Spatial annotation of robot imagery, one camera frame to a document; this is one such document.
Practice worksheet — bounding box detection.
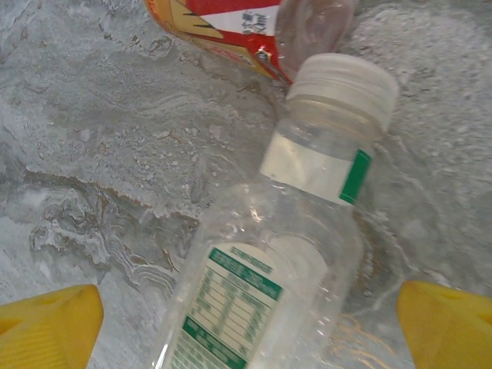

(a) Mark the red orange label bottle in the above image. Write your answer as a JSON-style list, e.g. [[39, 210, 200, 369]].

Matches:
[[144, 0, 361, 85]]

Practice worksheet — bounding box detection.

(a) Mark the green white label bottle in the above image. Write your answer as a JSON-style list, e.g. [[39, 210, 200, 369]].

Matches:
[[153, 53, 400, 369]]

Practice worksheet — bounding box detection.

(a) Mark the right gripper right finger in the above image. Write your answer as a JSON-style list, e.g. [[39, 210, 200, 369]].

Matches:
[[396, 280, 492, 369]]

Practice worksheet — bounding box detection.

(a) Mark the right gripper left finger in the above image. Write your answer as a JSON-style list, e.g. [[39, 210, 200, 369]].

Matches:
[[0, 284, 105, 369]]

